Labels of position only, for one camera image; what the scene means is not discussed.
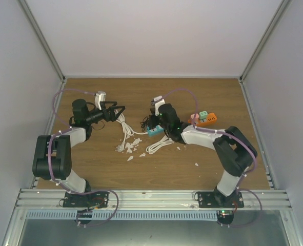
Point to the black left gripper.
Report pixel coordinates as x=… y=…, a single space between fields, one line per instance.
x=112 y=117

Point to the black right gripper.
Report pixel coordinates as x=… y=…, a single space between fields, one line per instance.
x=153 y=123

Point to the black power adapter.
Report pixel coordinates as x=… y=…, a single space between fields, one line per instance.
x=150 y=121

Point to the teal power strip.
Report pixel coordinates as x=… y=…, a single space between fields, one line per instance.
x=155 y=131

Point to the pink charger plug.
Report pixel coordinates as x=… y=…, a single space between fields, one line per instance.
x=194 y=118

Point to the green charger plug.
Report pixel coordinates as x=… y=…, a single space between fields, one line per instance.
x=203 y=115

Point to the orange power strip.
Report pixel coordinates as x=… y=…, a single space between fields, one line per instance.
x=209 y=120

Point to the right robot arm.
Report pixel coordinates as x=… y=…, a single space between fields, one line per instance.
x=235 y=152

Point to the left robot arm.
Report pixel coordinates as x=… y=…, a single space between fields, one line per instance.
x=53 y=158

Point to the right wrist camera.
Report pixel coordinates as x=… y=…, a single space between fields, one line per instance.
x=158 y=102

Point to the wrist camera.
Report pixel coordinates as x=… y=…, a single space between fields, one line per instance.
x=158 y=102
x=100 y=97

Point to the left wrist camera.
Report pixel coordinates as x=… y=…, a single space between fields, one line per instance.
x=100 y=97

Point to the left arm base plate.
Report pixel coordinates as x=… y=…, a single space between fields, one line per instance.
x=95 y=200

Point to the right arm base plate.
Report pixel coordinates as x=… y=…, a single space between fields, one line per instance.
x=215 y=199

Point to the aluminium front rail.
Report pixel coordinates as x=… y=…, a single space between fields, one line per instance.
x=147 y=205

